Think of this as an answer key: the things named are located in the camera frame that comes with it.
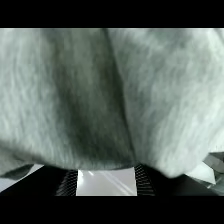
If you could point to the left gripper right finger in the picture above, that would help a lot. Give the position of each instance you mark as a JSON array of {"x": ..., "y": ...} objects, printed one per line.
[{"x": 160, "y": 185}]

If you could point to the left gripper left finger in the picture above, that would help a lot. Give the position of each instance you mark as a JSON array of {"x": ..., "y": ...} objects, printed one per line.
[{"x": 50, "y": 183}]

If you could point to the grey garment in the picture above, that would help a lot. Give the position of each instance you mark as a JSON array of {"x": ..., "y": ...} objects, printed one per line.
[{"x": 100, "y": 93}]

